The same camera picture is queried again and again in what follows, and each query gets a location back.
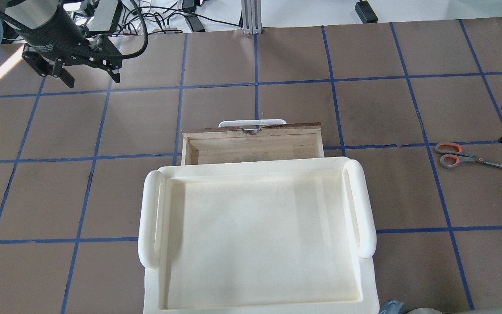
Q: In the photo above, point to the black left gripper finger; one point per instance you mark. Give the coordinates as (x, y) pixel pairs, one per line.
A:
(58, 71)
(114, 70)

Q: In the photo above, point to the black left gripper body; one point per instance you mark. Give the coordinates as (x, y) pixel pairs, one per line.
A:
(55, 32)

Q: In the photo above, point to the grey orange scissors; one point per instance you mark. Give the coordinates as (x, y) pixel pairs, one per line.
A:
(452, 155)

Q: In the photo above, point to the light wooden drawer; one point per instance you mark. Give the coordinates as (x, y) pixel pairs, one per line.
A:
(236, 144)

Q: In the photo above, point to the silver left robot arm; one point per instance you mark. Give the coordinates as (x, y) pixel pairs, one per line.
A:
(53, 41)

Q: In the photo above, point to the white plastic tray bin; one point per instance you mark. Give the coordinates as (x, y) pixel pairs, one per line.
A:
(268, 237)

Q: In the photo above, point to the white drawer handle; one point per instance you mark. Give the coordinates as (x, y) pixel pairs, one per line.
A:
(252, 122)

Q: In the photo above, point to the aluminium frame post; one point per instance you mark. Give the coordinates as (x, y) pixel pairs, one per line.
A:
(251, 17)

